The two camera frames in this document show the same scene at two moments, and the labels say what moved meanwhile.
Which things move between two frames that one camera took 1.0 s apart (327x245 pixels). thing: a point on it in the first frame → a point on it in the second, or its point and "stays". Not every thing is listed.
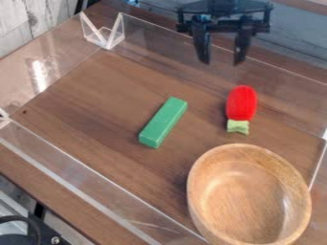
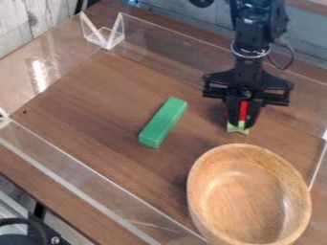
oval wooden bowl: (249, 196) stays
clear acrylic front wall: (77, 199) stays
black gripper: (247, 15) → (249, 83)
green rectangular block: (163, 123) stays
